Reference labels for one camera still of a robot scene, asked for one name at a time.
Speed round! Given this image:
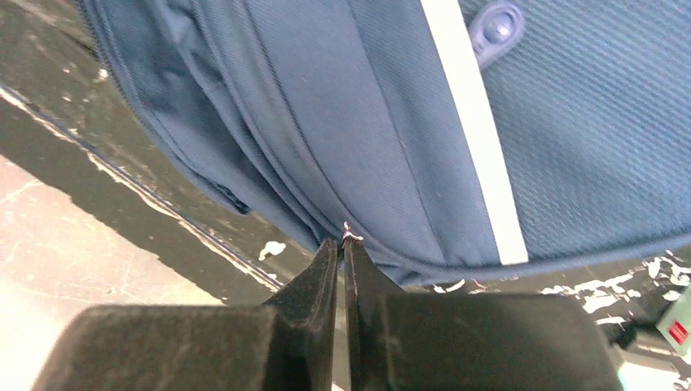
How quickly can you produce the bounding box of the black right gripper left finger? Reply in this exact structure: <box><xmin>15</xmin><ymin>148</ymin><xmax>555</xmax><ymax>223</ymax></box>
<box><xmin>34</xmin><ymin>239</ymin><xmax>338</xmax><ymax>390</ymax></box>

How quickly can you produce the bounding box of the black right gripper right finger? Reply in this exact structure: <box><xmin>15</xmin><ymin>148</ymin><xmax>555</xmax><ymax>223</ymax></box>
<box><xmin>343</xmin><ymin>237</ymin><xmax>623</xmax><ymax>390</ymax></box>

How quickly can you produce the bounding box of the navy blue student backpack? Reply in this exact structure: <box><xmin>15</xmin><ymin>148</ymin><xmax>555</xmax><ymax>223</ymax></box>
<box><xmin>78</xmin><ymin>1</ymin><xmax>690</xmax><ymax>284</ymax></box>

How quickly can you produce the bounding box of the small card box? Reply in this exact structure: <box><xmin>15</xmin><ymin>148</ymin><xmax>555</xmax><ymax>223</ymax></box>
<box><xmin>657</xmin><ymin>287</ymin><xmax>690</xmax><ymax>363</ymax></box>

